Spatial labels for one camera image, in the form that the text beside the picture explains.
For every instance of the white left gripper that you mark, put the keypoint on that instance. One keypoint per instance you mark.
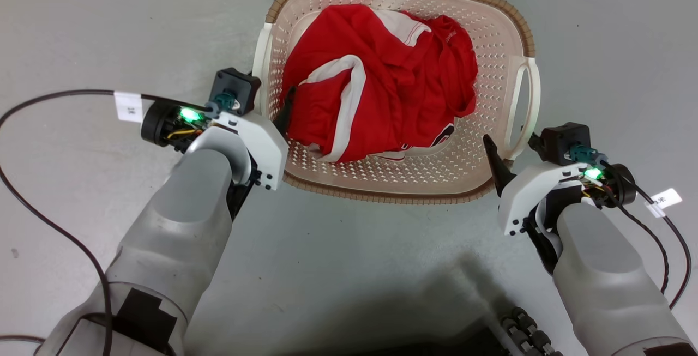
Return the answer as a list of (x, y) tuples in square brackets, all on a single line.
[(264, 143)]

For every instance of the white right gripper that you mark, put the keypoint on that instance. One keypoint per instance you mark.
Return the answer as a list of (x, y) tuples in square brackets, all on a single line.
[(526, 189)]

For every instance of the white laundry basket brown rim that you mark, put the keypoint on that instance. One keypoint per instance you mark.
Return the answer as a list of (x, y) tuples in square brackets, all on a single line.
[(480, 45)]

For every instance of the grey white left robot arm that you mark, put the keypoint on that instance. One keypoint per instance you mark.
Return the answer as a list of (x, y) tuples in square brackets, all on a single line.
[(180, 236)]

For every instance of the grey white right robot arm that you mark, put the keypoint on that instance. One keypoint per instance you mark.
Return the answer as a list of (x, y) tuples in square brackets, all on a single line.
[(600, 279)]

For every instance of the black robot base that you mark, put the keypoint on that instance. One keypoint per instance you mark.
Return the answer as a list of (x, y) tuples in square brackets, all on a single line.
[(414, 339)]

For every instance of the red and white garment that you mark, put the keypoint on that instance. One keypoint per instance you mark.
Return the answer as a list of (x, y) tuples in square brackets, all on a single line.
[(398, 89)]

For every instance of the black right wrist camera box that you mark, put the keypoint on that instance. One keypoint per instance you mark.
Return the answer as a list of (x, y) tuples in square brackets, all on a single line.
[(564, 140)]

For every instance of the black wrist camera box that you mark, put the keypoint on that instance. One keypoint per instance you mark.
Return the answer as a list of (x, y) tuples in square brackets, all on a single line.
[(234, 86), (564, 140)]

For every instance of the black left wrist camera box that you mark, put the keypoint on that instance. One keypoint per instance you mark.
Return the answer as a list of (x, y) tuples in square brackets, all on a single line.
[(234, 86)]

